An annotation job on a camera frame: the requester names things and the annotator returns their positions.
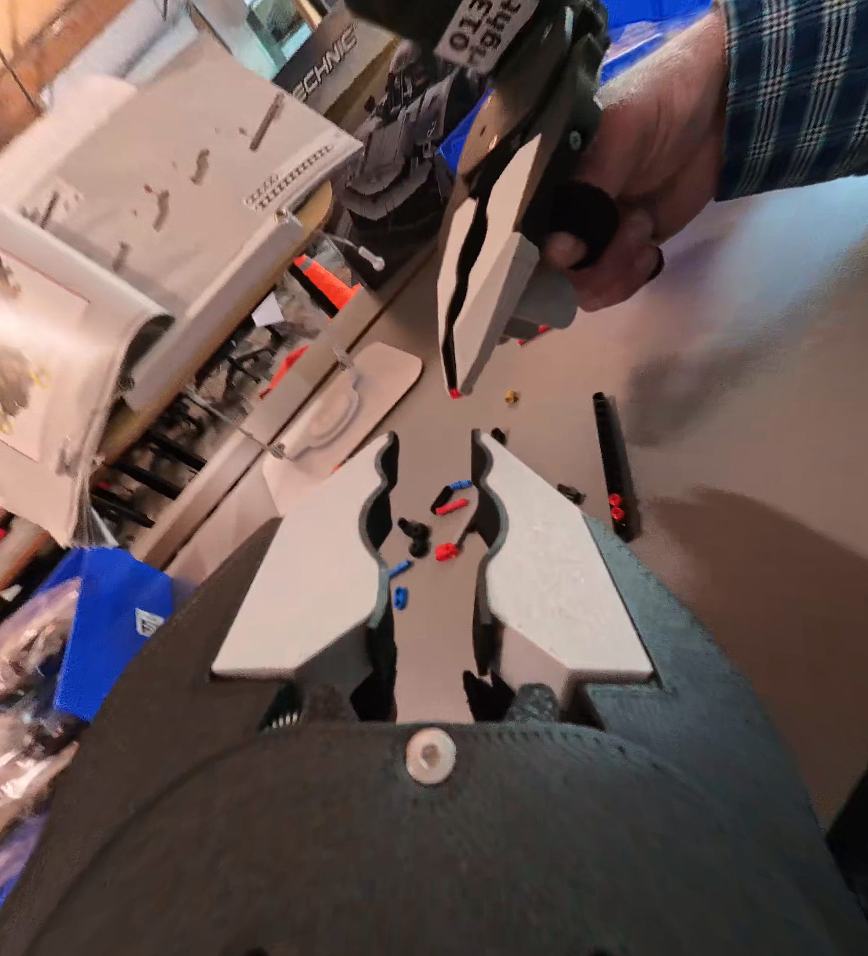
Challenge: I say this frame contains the bag of black lego parts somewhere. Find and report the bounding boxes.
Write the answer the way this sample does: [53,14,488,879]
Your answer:
[89,250,360,533]

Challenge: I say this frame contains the dark lego set box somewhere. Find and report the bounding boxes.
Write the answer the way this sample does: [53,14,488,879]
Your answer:
[273,0,496,294]

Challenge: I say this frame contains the clear plastic bags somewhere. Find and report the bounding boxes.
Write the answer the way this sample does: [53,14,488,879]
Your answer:
[0,579,88,956]

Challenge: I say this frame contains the black lego beam red pins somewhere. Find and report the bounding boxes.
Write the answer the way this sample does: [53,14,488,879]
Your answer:
[592,391,641,544]

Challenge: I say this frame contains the open white instruction booklet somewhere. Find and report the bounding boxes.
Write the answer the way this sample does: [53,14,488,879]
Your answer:
[0,56,364,546]

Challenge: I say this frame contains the red connector with grey axle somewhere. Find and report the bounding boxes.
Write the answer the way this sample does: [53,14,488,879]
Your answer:
[434,523,478,563]

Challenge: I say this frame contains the blue plastic bin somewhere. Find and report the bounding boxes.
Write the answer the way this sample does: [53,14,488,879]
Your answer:
[52,547,175,723]
[597,0,713,85]

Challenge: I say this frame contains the orange lego panel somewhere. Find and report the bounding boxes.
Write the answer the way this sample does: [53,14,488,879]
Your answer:
[292,254,362,312]

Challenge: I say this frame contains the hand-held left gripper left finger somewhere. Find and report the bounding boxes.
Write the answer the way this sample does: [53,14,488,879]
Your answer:
[212,432,401,679]

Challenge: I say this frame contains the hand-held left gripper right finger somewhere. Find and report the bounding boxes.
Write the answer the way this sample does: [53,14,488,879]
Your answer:
[470,428,656,684]

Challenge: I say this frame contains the person's right forearm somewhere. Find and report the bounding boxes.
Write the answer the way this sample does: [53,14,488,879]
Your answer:
[714,0,868,201]

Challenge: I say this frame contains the person's right hand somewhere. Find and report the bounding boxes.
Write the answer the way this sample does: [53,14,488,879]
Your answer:
[546,7,730,313]

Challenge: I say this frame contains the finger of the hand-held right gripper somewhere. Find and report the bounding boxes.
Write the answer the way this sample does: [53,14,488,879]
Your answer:
[451,136,545,398]
[435,196,481,391]

